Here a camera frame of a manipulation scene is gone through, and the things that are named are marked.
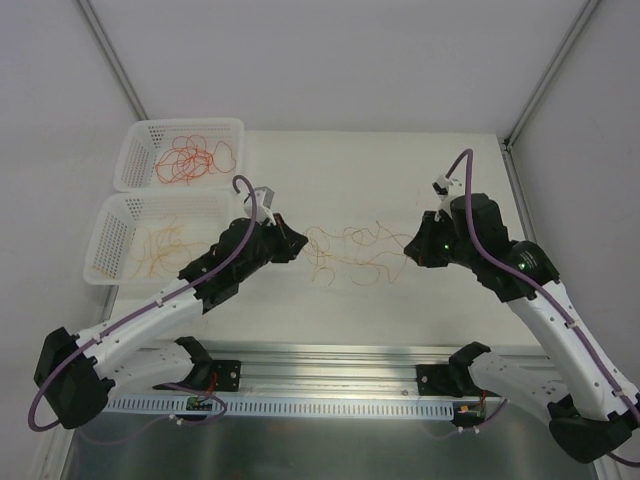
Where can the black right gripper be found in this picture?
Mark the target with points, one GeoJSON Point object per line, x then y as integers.
{"type": "Point", "coordinates": [427, 245]}

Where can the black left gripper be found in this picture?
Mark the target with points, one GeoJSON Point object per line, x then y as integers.
{"type": "Point", "coordinates": [279, 236]}

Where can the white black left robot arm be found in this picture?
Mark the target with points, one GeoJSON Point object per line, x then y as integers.
{"type": "Point", "coordinates": [77, 374]}

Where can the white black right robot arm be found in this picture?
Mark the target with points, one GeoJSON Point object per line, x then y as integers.
{"type": "Point", "coordinates": [595, 408]}

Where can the near white perforated basket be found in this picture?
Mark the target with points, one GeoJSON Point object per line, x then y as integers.
{"type": "Point", "coordinates": [145, 237]}

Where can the white perforated basket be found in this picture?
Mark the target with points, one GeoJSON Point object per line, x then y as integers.
{"type": "Point", "coordinates": [180, 153]}
{"type": "Point", "coordinates": [145, 237]}

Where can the far white perforated basket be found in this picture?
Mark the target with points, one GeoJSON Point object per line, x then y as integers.
{"type": "Point", "coordinates": [180, 153]}

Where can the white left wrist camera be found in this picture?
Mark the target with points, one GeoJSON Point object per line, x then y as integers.
{"type": "Point", "coordinates": [264, 197]}

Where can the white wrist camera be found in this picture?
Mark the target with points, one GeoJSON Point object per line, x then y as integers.
{"type": "Point", "coordinates": [264, 197]}
{"type": "Point", "coordinates": [447, 189]}

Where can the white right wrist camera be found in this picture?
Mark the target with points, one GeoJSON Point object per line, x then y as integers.
{"type": "Point", "coordinates": [447, 189]}

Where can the right side aluminium rail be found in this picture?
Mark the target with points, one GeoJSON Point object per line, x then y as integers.
{"type": "Point", "coordinates": [522, 207]}

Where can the aluminium rail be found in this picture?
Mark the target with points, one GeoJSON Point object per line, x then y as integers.
{"type": "Point", "coordinates": [328, 371]}
{"type": "Point", "coordinates": [522, 207]}

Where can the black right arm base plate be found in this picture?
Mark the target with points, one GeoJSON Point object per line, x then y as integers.
{"type": "Point", "coordinates": [444, 380]}

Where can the aluminium front rail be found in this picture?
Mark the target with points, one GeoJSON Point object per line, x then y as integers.
{"type": "Point", "coordinates": [328, 371]}

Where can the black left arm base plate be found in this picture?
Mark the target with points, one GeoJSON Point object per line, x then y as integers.
{"type": "Point", "coordinates": [217, 374]}

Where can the right aluminium frame post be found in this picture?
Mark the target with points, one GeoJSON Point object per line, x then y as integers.
{"type": "Point", "coordinates": [568, 43]}

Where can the aluminium frame post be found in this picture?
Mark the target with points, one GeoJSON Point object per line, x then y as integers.
{"type": "Point", "coordinates": [568, 43]}
{"type": "Point", "coordinates": [106, 48]}

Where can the left aluminium frame post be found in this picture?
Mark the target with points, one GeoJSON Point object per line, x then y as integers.
{"type": "Point", "coordinates": [106, 48]}

